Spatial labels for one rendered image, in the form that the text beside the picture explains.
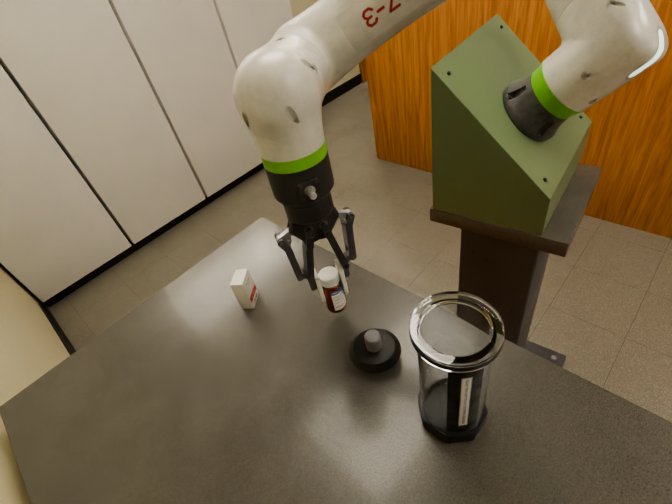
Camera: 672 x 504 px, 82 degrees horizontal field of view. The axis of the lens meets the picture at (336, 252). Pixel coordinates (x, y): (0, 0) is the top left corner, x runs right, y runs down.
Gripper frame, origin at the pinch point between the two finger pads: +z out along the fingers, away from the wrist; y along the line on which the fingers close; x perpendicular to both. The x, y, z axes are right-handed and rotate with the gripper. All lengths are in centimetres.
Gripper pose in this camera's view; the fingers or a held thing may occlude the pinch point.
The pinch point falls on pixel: (330, 281)
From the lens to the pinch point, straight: 71.3
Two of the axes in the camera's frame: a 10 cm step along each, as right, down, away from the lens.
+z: 1.8, 7.3, 6.6
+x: -3.5, -5.9, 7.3
